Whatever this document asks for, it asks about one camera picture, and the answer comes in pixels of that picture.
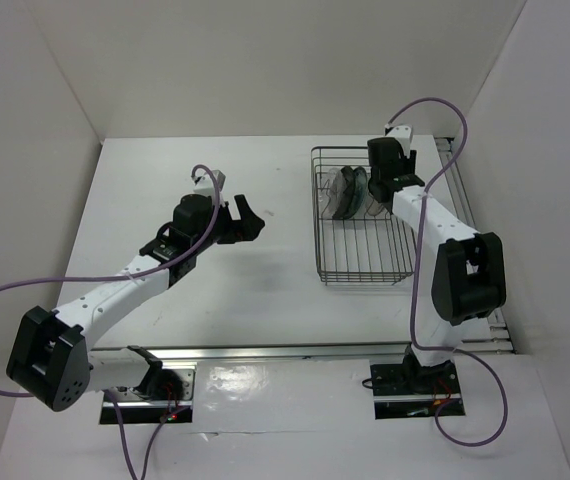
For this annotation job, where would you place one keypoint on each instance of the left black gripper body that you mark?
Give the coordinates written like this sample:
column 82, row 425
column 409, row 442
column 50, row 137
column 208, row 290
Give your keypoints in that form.
column 224, row 229

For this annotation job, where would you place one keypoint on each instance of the blue floral patterned plate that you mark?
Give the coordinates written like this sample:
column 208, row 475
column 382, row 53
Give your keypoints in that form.
column 360, row 190

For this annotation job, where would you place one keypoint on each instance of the smoky square glass plate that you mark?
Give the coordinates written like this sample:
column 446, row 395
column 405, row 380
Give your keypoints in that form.
column 375, row 209

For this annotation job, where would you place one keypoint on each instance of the black round plate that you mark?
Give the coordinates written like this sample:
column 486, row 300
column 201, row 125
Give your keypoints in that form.
column 346, row 207

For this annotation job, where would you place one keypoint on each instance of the clear textured glass plate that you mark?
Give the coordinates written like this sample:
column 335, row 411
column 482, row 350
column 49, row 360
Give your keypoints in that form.
column 331, row 193

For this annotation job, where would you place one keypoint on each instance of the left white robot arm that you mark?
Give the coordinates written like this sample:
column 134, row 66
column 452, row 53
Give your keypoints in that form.
column 53, row 357

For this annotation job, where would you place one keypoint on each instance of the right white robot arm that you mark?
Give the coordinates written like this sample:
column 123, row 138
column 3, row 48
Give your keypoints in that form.
column 459, row 273

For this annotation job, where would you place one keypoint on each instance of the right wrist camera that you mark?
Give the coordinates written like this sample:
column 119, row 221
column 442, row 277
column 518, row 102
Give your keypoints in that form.
column 403, row 134

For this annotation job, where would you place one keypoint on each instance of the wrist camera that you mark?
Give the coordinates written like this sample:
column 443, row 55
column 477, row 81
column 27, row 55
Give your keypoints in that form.
column 204, row 185
column 403, row 134

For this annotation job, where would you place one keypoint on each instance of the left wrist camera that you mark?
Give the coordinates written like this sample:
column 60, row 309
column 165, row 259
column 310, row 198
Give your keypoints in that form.
column 204, row 185

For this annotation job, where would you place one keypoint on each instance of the grey wire dish rack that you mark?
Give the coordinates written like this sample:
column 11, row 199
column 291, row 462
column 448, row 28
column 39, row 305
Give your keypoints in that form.
column 359, row 250

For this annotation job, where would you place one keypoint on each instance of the front aluminium rail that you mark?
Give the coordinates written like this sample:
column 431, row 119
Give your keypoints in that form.
column 279, row 352

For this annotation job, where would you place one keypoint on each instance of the aluminium rail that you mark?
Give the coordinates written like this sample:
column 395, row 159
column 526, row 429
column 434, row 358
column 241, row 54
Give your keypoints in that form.
column 279, row 352
column 488, row 334

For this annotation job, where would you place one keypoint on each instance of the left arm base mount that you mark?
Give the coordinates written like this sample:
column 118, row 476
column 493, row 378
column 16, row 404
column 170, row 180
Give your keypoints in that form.
column 148, row 392

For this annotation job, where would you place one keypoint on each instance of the right side aluminium rail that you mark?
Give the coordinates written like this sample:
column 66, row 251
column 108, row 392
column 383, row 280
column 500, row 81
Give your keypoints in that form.
column 488, row 334

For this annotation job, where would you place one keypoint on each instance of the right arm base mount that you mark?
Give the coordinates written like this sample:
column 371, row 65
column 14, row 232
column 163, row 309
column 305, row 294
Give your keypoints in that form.
column 396, row 395

